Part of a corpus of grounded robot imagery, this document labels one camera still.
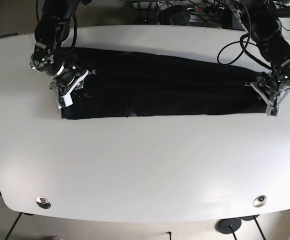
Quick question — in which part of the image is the left black floor stand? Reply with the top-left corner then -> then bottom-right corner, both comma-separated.
216,218 -> 242,240

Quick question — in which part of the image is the right black floor stand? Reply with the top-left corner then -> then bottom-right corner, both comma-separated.
240,215 -> 266,240

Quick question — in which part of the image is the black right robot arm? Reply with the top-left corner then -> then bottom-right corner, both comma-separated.
30,0 -> 96,109

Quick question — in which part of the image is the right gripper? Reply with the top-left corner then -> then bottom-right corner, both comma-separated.
49,66 -> 96,109

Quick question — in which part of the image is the black floor stand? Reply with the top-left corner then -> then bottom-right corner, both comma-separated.
240,215 -> 266,240
216,218 -> 242,240

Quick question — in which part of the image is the black printed T-shirt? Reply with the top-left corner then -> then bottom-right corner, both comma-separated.
61,48 -> 266,120

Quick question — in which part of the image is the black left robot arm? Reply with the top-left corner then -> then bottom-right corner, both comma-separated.
228,0 -> 290,116

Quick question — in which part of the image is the table cable grommet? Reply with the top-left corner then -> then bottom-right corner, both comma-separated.
36,196 -> 51,210
253,195 -> 267,208

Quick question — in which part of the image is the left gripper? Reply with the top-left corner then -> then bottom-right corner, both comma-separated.
244,75 -> 290,117

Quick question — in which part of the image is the white orange shoe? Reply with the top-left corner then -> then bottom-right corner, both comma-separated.
48,236 -> 63,240

